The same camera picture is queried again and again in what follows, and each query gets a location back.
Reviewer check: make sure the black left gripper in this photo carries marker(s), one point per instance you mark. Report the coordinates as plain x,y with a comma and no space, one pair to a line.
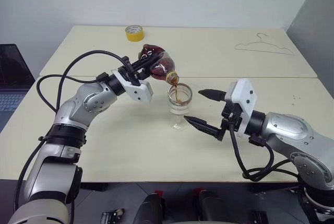
131,72

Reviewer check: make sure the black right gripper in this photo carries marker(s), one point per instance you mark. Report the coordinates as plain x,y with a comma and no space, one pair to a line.
231,117

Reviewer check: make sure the clear bottle with dark drink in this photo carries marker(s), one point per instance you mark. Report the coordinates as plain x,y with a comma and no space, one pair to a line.
163,64

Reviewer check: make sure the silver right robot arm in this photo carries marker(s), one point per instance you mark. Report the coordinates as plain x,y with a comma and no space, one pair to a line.
292,132

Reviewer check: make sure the clear wine glass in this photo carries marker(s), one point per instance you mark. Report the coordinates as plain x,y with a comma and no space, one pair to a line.
180,109

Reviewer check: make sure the yellow tape roll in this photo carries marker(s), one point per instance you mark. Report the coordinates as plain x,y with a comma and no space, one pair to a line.
134,34

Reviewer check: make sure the dark rounded shape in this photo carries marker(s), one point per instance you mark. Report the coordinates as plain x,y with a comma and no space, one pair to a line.
211,207
151,209

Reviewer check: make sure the dark open laptop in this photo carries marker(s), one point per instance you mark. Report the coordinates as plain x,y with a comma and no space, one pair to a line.
13,77

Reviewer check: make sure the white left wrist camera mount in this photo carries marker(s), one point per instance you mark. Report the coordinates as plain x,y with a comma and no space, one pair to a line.
138,91

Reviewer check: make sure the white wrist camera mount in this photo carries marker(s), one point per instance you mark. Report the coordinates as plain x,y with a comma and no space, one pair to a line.
138,91
242,96

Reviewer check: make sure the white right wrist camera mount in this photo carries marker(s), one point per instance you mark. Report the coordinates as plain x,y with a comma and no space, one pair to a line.
242,96

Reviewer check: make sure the black bracket with white knob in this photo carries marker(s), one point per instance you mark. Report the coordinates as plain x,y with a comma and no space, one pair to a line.
112,216

